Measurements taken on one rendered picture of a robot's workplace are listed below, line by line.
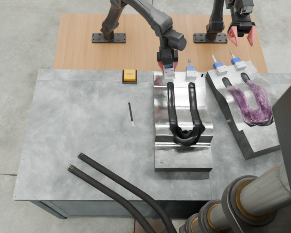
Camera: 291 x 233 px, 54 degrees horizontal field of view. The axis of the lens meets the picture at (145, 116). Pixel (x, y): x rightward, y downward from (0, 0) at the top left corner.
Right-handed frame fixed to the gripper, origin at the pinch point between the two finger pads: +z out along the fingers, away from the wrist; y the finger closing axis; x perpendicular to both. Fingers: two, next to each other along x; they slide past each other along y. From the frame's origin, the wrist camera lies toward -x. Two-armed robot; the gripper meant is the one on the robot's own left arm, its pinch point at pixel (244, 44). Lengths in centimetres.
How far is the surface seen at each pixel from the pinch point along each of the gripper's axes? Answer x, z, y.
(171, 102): 31.1, 10.8, -27.4
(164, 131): 24.9, 28.2, -32.3
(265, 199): -48, 69, -25
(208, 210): -12, 67, -26
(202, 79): 30.3, -2.3, -10.7
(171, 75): 26.1, -1.8, -27.1
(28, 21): 124, -128, -147
